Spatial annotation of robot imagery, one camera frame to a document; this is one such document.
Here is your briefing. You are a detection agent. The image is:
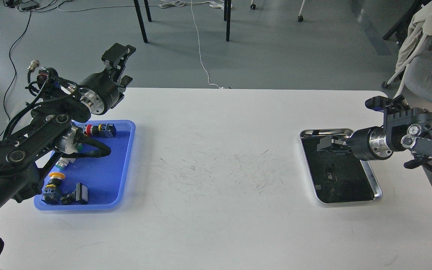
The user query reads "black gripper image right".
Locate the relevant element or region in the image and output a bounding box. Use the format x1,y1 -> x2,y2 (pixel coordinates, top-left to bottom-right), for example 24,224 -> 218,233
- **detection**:
316,127 -> 393,161

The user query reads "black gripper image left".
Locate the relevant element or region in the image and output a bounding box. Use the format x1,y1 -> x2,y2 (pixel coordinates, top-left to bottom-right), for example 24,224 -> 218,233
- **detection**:
78,43 -> 136,115

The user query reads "small black gear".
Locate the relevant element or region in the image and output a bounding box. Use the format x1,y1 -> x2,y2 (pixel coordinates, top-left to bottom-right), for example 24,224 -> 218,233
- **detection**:
327,163 -> 336,171

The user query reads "silver metal tray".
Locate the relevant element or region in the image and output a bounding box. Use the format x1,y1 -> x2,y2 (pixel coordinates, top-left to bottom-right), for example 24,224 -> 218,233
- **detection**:
300,128 -> 383,206

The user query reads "blue plastic tray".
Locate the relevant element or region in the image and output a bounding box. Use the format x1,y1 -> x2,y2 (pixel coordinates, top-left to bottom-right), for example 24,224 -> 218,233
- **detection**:
34,120 -> 137,210

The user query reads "black table leg left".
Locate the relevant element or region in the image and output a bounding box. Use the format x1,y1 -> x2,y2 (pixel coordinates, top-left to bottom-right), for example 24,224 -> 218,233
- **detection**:
133,0 -> 152,44

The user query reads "black table leg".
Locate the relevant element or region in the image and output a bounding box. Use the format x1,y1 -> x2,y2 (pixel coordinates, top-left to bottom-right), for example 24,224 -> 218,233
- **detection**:
133,0 -> 152,44
223,0 -> 232,42

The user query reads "black table leg right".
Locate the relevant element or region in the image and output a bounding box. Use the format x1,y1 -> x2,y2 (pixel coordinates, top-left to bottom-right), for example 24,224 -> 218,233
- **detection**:
223,0 -> 232,42

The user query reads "beige cloth on chair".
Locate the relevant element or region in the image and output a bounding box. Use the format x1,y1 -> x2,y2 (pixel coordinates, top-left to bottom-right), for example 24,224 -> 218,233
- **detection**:
383,0 -> 432,87

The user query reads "red push button switch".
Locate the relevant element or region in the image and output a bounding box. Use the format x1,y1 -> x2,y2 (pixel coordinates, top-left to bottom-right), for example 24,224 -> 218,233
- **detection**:
78,123 -> 117,138

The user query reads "white cable on floor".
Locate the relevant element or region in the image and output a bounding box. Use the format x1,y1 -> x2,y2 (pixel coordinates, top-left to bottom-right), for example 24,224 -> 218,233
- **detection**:
158,0 -> 233,90

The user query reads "green push button switch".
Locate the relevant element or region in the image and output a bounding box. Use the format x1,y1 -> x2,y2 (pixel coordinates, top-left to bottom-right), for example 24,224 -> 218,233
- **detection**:
55,157 -> 78,170

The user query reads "black cable on floor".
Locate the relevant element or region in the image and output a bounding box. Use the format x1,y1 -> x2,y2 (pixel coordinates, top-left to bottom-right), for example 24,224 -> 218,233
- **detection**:
0,0 -> 66,171

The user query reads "black switch block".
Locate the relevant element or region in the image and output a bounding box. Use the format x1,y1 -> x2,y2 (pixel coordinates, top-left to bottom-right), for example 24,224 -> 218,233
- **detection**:
60,182 -> 89,205

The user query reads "yellow push button switch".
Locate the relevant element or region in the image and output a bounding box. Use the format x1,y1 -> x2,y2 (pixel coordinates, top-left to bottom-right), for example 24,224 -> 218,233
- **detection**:
41,171 -> 66,205

